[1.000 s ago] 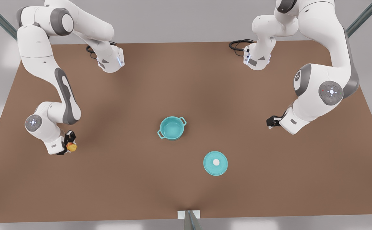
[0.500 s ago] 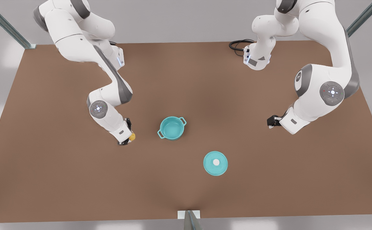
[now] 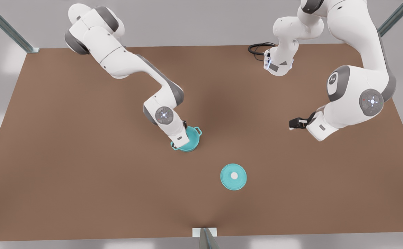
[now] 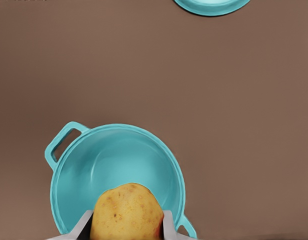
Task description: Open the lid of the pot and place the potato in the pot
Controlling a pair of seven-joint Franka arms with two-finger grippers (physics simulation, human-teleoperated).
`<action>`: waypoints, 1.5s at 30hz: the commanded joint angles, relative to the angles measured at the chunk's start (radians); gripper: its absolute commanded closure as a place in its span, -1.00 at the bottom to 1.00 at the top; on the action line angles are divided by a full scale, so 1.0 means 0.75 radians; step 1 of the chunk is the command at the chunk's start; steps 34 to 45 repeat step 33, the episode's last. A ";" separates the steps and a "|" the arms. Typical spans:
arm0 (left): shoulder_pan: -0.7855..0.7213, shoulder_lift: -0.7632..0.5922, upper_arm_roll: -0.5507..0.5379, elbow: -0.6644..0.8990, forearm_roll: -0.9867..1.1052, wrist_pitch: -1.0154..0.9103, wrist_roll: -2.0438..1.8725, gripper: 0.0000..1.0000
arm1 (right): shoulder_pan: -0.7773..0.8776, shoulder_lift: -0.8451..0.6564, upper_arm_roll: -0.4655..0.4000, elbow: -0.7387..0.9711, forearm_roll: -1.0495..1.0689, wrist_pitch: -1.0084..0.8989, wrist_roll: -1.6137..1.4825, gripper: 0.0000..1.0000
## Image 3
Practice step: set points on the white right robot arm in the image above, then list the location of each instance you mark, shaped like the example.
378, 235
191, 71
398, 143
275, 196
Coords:
118, 58

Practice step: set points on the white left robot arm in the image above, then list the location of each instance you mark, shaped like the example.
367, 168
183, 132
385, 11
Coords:
350, 38

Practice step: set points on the silver frame post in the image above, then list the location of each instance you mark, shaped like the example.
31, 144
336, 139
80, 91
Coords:
4, 24
395, 17
205, 238

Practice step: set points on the teal lid with white knob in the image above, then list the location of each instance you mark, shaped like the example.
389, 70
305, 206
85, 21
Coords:
233, 181

